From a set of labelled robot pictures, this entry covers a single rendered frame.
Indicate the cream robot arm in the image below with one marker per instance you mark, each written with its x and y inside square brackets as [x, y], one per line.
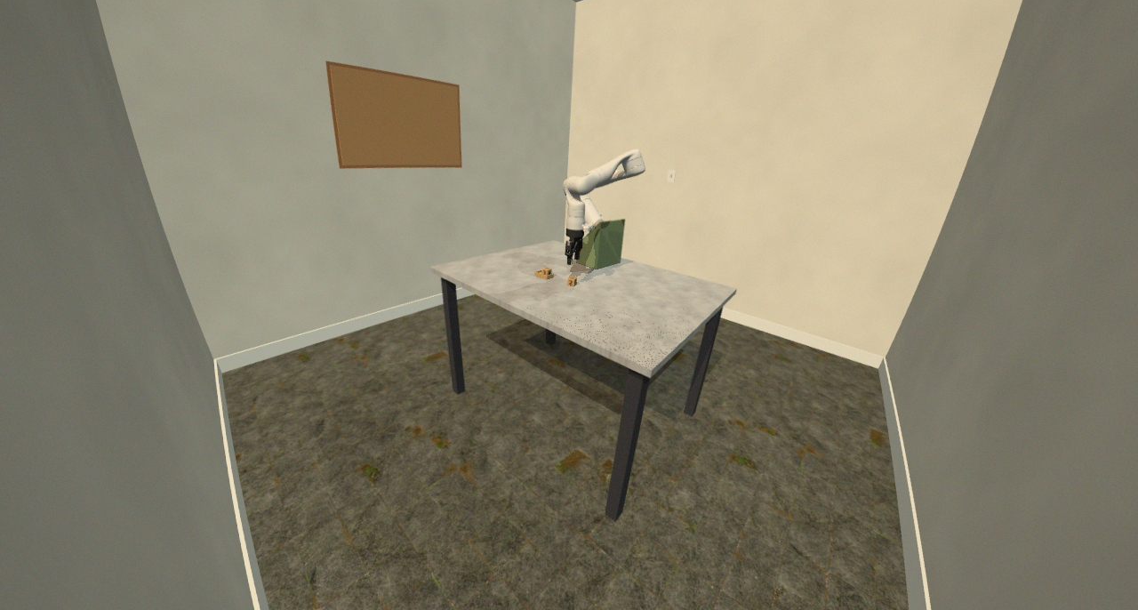
[581, 211]

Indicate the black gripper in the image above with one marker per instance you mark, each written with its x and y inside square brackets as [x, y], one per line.
[572, 245]

